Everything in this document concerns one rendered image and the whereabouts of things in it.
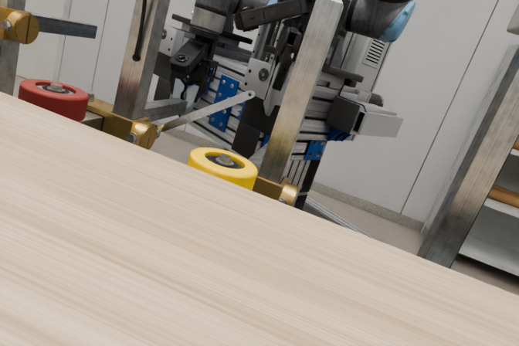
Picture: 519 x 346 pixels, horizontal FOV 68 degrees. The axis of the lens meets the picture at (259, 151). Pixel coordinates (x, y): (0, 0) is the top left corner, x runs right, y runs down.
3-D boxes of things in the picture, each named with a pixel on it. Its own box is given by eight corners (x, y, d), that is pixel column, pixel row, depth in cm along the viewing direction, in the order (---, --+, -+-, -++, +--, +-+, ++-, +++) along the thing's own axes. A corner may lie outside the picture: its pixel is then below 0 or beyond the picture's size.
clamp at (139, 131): (84, 123, 66) (89, 95, 65) (153, 150, 64) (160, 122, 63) (61, 127, 61) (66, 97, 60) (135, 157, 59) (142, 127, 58)
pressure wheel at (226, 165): (157, 225, 47) (180, 140, 44) (213, 224, 52) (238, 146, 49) (182, 266, 41) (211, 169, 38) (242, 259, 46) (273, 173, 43)
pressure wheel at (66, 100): (41, 149, 57) (53, 74, 54) (87, 167, 56) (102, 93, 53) (-7, 161, 49) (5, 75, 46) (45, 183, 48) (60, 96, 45)
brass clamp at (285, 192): (214, 179, 63) (222, 151, 62) (290, 209, 61) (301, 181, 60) (200, 190, 58) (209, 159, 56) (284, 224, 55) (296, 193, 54)
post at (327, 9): (225, 281, 65) (321, -6, 53) (243, 289, 65) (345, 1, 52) (218, 292, 62) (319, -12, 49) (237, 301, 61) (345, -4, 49)
